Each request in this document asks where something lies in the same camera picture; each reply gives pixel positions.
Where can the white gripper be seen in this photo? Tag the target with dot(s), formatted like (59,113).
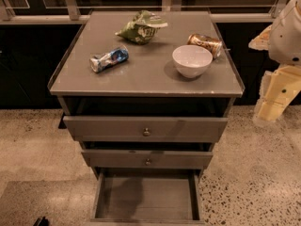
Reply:
(286,38)

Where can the blue silver redbull can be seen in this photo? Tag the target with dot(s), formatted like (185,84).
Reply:
(99,63)

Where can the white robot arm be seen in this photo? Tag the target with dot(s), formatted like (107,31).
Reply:
(282,41)

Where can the brown gold soda can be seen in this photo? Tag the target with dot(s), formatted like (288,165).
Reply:
(213,45)

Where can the grey drawer cabinet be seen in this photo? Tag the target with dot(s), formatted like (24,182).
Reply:
(147,85)

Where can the grey bottom drawer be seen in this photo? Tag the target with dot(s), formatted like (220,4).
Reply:
(147,197)

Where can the grey drawer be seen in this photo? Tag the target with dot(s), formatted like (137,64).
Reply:
(147,197)
(145,129)
(138,159)

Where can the grey top drawer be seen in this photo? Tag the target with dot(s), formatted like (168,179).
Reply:
(145,129)

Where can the grey middle drawer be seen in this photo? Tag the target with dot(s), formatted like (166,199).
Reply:
(138,159)

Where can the white bowl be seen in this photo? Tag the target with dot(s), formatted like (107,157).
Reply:
(191,61)

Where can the green chip bag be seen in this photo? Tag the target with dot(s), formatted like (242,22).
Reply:
(142,28)

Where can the black object on floor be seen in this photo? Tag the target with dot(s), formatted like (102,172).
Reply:
(41,222)

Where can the metal railing frame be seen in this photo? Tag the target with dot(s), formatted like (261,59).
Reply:
(76,11)

